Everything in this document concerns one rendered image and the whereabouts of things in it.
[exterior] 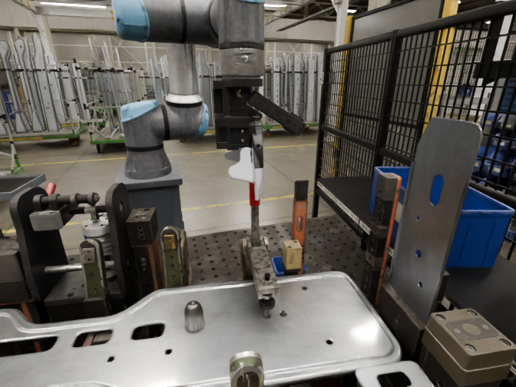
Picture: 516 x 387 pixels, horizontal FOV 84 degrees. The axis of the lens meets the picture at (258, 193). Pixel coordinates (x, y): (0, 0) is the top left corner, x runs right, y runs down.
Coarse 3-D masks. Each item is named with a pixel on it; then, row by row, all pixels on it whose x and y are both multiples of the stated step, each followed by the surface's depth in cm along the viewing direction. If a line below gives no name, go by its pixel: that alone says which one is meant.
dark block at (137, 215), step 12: (132, 216) 62; (144, 216) 62; (156, 216) 67; (132, 228) 61; (144, 228) 61; (156, 228) 66; (132, 240) 62; (144, 240) 62; (156, 240) 67; (144, 252) 64; (156, 252) 67; (144, 264) 65; (156, 264) 66; (144, 276) 66; (156, 276) 66; (144, 288) 67; (156, 288) 67; (156, 336) 73
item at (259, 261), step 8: (248, 240) 62; (248, 248) 59; (256, 248) 59; (264, 248) 59; (256, 256) 56; (264, 256) 56; (256, 264) 54; (264, 264) 54; (256, 272) 52; (264, 272) 52; (272, 272) 52; (256, 280) 49; (264, 280) 48; (272, 280) 48; (256, 288) 49; (264, 288) 48; (272, 288) 48; (264, 296) 49; (272, 296) 50; (264, 304) 49; (272, 304) 50
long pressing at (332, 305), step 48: (192, 288) 58; (240, 288) 58; (288, 288) 58; (336, 288) 58; (0, 336) 47; (48, 336) 48; (192, 336) 47; (240, 336) 47; (288, 336) 47; (336, 336) 47; (384, 336) 47; (0, 384) 40; (48, 384) 40; (96, 384) 40; (144, 384) 40; (192, 384) 40; (288, 384) 41
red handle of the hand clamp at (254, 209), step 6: (252, 186) 56; (252, 192) 57; (252, 198) 57; (252, 204) 58; (258, 204) 58; (252, 210) 58; (258, 210) 59; (252, 216) 59; (258, 216) 59; (252, 222) 59; (258, 222) 60; (252, 228) 60; (258, 228) 60; (252, 234) 60; (258, 234) 61; (252, 240) 61; (258, 240) 61; (252, 246) 61
